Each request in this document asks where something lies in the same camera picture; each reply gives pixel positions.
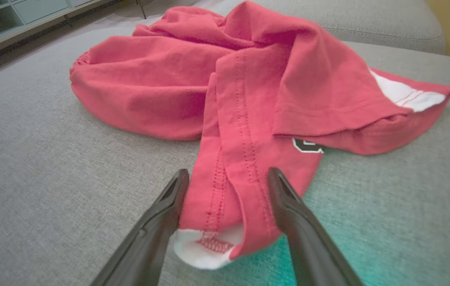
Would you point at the red shirt with white trim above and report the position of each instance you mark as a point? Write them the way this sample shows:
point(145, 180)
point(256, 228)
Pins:
point(149, 79)

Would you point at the large grey sofa ottoman cushion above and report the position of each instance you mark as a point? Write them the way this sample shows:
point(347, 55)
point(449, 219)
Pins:
point(30, 178)

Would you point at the grey sofa seat cushion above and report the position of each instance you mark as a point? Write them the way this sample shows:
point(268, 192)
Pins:
point(368, 20)

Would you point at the pale teal low cabinet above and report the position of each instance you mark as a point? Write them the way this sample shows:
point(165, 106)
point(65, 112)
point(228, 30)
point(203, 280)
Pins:
point(38, 10)

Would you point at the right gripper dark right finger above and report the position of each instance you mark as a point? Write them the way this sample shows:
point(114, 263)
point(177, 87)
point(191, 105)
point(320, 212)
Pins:
point(312, 254)

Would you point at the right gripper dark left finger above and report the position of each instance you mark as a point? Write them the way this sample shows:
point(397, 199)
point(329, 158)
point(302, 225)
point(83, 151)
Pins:
point(149, 246)

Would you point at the thin dark metal leg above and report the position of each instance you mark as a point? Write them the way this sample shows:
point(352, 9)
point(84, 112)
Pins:
point(142, 8)

